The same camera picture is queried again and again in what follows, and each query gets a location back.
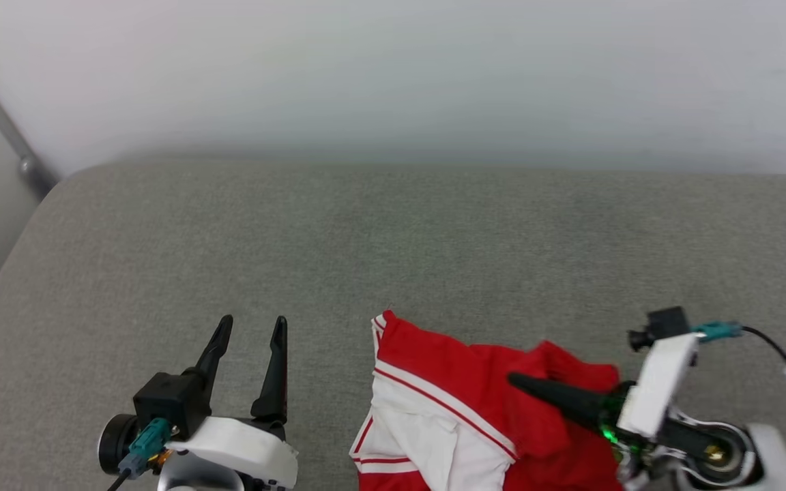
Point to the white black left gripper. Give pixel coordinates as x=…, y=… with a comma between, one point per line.
x=243, y=447

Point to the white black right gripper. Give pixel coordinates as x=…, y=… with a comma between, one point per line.
x=659, y=389

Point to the red and white basketball jersey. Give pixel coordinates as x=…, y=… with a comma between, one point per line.
x=447, y=358

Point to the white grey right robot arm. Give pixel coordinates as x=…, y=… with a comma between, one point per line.
x=727, y=457

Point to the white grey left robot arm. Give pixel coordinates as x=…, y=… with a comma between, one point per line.
x=195, y=477

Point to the grey fabric sofa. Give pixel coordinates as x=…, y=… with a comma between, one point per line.
x=366, y=259

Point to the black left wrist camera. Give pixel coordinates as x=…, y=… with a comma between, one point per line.
x=164, y=402

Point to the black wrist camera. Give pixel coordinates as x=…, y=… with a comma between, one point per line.
x=164, y=402
x=662, y=326

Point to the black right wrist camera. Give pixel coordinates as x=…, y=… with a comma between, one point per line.
x=662, y=326

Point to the grey metal rail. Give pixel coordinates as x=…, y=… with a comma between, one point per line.
x=4, y=129

